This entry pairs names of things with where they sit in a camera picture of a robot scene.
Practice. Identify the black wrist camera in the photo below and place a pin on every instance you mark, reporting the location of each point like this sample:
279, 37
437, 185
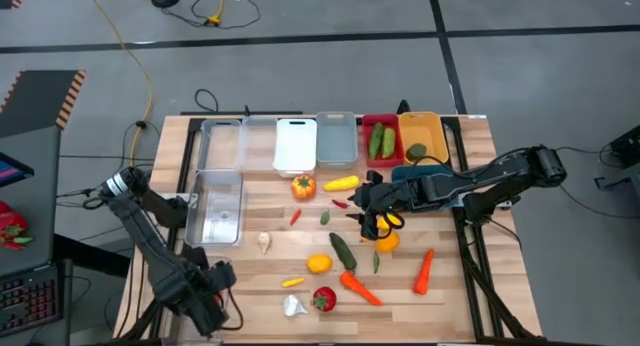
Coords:
375, 177
222, 273

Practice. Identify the yellow plastic bin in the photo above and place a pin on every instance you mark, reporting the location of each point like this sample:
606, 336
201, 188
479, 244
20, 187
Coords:
425, 131

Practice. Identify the red bell pepper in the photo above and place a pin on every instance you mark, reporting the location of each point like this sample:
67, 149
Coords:
12, 221

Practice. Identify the orange tomato with green leaves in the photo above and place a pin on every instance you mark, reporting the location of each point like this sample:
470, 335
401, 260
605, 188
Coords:
304, 188

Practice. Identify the orange yellow chili pepper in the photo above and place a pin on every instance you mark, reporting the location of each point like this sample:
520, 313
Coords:
365, 239

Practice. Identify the yellow toy banana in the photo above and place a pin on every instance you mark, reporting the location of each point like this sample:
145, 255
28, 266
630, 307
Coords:
293, 282

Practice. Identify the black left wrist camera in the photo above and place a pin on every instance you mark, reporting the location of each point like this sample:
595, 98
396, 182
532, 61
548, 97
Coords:
222, 273

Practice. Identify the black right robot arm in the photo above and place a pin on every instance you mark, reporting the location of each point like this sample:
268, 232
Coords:
500, 178

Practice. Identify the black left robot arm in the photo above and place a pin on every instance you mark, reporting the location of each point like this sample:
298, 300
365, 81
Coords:
145, 236

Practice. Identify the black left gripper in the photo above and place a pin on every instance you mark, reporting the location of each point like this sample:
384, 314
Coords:
195, 296

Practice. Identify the red chili pepper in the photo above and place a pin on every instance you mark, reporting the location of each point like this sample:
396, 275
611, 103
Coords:
295, 217
340, 204

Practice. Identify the red plastic bin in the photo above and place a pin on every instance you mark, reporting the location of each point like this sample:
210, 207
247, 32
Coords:
366, 136

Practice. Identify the frosted translucent plastic bin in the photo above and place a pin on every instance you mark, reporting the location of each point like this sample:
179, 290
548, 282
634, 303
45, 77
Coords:
257, 146

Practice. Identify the green chili pepper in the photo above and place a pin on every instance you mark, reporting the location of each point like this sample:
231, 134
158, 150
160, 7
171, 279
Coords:
376, 262

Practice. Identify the teal plastic bin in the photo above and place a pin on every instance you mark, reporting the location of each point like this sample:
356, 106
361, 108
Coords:
402, 172

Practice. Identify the black equipment box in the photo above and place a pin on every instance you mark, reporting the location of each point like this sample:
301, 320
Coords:
625, 146

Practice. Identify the white garlic bulb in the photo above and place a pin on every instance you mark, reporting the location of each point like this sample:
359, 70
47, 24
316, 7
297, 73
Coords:
292, 306
264, 242

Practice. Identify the yellow lemon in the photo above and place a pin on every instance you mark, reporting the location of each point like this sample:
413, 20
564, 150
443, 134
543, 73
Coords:
319, 264
390, 220

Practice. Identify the white plastic bin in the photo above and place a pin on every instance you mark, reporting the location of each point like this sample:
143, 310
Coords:
295, 146

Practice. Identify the grey side table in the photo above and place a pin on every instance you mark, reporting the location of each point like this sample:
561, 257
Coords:
35, 211

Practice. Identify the tablet with colourful screen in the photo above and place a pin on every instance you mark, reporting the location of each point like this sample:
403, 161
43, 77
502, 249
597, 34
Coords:
12, 171

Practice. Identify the small red pepper green stem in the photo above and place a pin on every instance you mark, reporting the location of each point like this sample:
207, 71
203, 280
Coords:
15, 243

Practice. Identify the orange carrot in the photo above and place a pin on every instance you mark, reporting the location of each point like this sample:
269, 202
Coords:
424, 273
360, 287

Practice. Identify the light grey plastic bin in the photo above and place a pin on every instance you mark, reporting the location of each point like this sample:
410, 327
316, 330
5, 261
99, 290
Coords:
336, 141

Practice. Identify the orange fruit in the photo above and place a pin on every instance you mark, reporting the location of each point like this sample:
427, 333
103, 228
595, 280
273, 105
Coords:
388, 243

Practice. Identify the red tomato with green leaves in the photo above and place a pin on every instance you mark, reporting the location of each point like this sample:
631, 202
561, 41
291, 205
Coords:
325, 300

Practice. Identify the small clear plastic bin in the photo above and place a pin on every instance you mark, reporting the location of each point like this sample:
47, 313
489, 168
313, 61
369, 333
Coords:
220, 146

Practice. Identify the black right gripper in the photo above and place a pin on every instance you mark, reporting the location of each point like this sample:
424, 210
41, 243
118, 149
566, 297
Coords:
395, 196

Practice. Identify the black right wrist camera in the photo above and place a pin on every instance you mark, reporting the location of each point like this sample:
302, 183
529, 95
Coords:
375, 177

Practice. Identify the dark green avocado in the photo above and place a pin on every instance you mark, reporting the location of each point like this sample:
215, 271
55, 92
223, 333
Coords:
416, 152

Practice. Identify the dark green cucumber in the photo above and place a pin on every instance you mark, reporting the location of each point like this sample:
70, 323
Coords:
343, 252

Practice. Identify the yellow corn cob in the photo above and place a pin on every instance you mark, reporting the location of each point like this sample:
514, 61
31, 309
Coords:
341, 183

